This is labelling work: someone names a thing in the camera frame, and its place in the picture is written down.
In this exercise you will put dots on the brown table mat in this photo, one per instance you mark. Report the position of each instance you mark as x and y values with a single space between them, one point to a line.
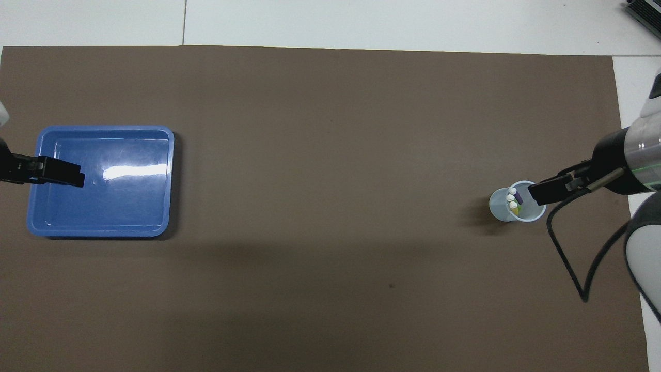
310 155

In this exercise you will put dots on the blue plastic tray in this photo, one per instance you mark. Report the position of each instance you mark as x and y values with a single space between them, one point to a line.
129 206

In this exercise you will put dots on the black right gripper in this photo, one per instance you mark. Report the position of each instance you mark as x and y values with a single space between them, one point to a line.
607 168

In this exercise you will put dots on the pale blue mesh pen cup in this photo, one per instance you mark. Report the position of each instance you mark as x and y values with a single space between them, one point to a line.
501 206

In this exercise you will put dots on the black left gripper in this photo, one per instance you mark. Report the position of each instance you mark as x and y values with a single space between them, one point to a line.
13 166

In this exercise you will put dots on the grey keyboard device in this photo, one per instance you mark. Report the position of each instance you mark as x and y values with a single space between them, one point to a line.
648 13

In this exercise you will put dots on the purple highlighter pen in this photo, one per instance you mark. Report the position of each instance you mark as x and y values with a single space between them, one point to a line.
516 195

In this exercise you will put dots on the yellow highlighter pen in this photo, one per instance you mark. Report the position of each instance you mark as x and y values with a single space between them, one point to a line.
514 207

